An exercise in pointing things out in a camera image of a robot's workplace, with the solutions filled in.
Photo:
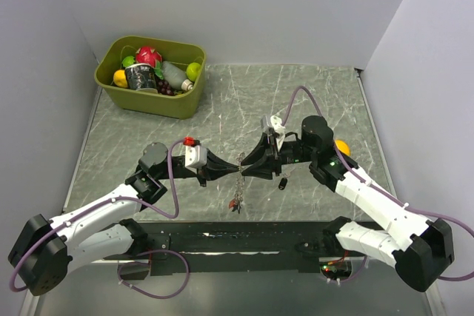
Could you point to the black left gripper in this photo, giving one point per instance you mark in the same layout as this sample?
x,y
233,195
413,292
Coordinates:
x,y
215,169

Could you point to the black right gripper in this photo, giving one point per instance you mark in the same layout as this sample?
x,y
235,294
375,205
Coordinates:
x,y
264,158

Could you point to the blue key tag key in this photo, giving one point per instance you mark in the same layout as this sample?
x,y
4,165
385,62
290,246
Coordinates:
x,y
240,158

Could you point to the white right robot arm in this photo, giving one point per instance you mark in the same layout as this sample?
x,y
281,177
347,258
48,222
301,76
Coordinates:
x,y
419,249

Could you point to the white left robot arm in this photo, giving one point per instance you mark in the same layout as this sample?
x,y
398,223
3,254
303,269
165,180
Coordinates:
x,y
48,249

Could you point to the loose black key tag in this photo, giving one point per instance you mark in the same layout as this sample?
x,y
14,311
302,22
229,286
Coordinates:
x,y
282,184

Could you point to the yellow lemon on table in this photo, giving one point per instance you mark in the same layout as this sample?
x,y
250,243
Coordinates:
x,y
343,147

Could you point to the dark purple grapes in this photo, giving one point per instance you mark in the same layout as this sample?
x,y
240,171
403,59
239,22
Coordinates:
x,y
164,88

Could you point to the grey plastic bottle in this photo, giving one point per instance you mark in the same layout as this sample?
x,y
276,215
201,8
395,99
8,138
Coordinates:
x,y
176,77

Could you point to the green apple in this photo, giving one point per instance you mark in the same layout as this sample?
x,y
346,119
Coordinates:
x,y
193,70

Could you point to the black instant noodle cup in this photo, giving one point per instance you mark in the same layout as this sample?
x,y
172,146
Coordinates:
x,y
141,77

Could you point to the yellow lemon in bin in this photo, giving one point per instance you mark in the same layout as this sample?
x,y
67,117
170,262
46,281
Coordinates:
x,y
120,79

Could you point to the red dragon fruit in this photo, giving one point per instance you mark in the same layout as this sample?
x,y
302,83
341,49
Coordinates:
x,y
148,55

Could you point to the green lime in bin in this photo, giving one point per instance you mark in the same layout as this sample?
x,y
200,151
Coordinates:
x,y
128,61

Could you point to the olive green plastic bin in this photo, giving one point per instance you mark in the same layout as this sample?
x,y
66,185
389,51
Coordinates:
x,y
181,106

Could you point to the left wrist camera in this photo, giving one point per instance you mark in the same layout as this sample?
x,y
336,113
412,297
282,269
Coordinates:
x,y
195,153

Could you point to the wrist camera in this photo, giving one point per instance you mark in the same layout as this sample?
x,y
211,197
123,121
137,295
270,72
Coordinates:
x,y
272,125
195,153

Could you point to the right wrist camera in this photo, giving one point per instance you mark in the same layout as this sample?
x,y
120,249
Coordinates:
x,y
272,125

